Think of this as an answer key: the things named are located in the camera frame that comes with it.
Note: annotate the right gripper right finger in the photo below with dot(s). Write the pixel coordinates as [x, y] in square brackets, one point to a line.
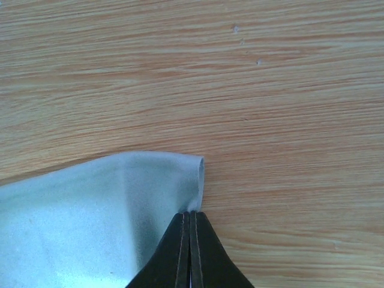
[210, 264]

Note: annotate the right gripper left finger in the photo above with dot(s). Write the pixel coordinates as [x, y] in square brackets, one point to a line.
[169, 266]

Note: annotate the light blue cleaning cloth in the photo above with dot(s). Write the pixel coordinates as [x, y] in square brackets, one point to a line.
[95, 224]

